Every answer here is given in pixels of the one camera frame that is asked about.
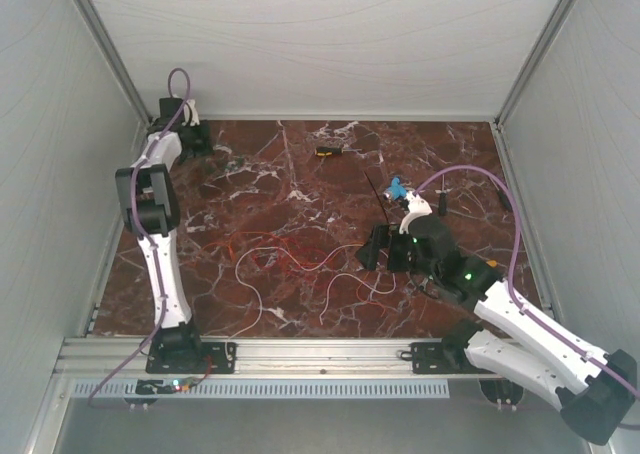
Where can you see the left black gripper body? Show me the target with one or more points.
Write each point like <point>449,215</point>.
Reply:
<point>200,142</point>

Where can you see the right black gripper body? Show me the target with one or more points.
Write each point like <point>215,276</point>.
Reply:
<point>401,255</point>

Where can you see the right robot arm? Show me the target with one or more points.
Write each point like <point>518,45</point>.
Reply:
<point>593,390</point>

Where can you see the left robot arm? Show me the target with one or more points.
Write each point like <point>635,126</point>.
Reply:
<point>150,210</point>

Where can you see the black zip tie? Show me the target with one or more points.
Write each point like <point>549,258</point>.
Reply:
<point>378,198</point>

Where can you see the blue plastic tool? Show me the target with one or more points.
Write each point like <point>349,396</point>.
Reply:
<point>395,192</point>

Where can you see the black screwdriver far right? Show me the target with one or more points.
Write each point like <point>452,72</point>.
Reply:
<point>503,198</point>

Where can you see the yellow black screwdriver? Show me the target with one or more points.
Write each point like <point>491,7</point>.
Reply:
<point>326,151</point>

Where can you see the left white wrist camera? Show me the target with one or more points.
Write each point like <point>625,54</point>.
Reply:
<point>190,113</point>

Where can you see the black handle screwdriver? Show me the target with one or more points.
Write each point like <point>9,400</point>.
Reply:
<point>442,202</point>

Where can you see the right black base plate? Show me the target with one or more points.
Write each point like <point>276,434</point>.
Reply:
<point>429,358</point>

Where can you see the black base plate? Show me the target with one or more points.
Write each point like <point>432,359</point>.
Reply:
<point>429,358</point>
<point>212,357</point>

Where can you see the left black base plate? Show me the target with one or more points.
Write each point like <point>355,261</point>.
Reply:
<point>212,357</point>

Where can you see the aluminium front rail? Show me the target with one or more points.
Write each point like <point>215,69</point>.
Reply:
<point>287,358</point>

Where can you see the slotted grey cable duct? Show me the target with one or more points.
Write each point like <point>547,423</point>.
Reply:
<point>323,389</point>

